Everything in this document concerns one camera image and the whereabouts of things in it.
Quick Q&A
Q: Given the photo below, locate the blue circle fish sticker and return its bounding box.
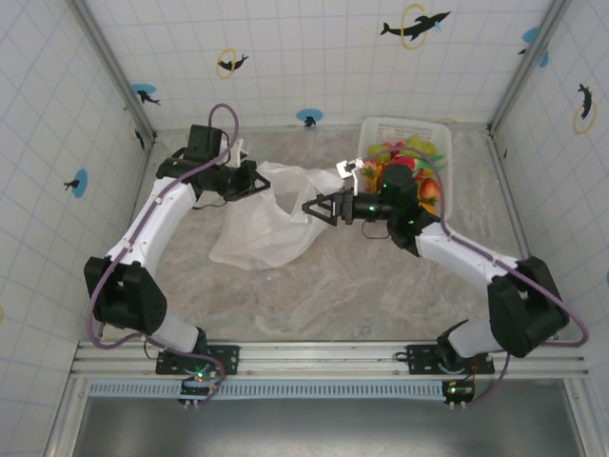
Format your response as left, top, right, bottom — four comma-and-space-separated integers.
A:
517, 26, 551, 69

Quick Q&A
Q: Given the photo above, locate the thin black camera cable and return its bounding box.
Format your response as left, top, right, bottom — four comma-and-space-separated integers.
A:
360, 219, 392, 241
191, 195, 230, 211

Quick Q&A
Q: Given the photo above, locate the aluminium side rail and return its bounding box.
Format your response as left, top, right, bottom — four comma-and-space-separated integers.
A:
45, 132, 159, 457
487, 130, 596, 457

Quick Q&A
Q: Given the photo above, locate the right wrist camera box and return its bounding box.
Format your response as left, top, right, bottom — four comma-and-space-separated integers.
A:
335, 156, 368, 192

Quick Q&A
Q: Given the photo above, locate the white plastic bag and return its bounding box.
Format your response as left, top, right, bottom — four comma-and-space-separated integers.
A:
207, 160, 346, 271

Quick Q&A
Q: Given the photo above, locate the white perforated plastic basket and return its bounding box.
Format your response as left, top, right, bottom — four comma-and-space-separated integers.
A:
357, 116, 453, 218

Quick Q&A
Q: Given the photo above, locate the aluminium corner post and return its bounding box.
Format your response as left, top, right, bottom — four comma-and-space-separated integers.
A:
69, 0, 158, 144
485, 0, 572, 137

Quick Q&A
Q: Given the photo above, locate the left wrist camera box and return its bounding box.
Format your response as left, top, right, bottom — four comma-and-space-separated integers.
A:
222, 137, 250, 169

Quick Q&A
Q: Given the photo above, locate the green fake fruit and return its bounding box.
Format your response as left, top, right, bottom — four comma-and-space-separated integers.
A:
403, 134, 437, 156
366, 142, 397, 161

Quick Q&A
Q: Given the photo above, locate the red fake strawberry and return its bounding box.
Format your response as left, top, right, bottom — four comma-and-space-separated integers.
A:
418, 176, 442, 201
361, 160, 385, 189

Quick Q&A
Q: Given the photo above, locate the long aluminium mounting rail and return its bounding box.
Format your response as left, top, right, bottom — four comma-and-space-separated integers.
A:
69, 339, 592, 381

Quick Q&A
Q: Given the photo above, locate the thin black left camera cable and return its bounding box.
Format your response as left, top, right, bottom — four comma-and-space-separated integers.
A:
191, 195, 230, 211

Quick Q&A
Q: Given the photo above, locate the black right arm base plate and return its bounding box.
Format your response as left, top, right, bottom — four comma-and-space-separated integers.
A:
406, 343, 496, 377

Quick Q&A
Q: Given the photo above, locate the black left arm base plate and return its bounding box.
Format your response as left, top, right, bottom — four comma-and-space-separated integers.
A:
155, 343, 242, 377

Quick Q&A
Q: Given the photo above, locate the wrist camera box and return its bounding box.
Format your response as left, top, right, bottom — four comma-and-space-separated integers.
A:
222, 137, 250, 169
335, 156, 368, 192

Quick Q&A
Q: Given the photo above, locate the grey slotted cable duct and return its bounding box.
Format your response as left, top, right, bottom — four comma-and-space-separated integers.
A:
87, 379, 478, 401

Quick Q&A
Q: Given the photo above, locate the thin black right camera cable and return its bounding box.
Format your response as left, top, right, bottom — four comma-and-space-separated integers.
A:
360, 219, 392, 241

